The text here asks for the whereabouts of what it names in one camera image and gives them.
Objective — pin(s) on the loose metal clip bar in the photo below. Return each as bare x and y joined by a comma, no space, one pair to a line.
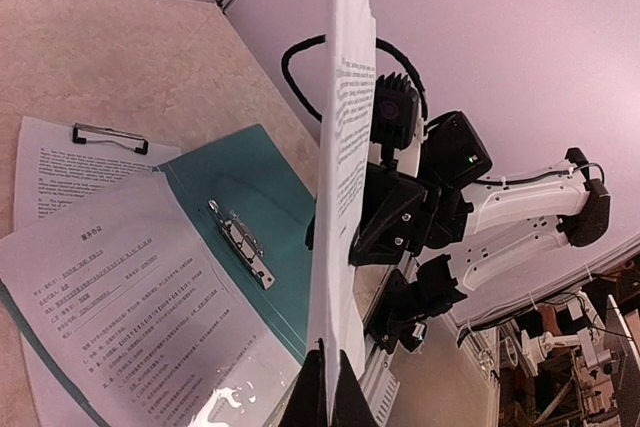
85,134

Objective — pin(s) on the aluminium front rail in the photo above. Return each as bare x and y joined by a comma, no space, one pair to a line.
378,383

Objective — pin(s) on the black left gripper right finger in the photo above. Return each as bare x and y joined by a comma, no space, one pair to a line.
350,407

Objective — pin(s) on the white Chinese agreement sheet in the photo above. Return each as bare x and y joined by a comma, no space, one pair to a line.
122,299

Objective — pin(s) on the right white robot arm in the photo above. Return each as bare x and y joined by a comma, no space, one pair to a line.
559,207

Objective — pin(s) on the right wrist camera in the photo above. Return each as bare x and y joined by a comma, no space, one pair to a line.
395,112

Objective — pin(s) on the white paper stack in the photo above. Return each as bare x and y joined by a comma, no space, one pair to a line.
52,172

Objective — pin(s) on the background lab equipment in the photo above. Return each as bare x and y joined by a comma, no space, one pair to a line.
571,360

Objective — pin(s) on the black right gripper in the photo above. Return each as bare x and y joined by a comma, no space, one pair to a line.
404,213

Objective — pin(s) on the white printed top sheet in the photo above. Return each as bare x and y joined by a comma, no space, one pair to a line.
335,326

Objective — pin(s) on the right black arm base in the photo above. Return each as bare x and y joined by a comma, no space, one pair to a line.
403,308

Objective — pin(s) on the green file folder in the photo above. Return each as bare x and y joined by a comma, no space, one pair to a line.
246,173

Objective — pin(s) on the metal folder clip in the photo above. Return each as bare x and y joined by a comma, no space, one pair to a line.
242,241

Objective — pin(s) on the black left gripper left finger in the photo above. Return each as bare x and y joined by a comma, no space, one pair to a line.
307,405

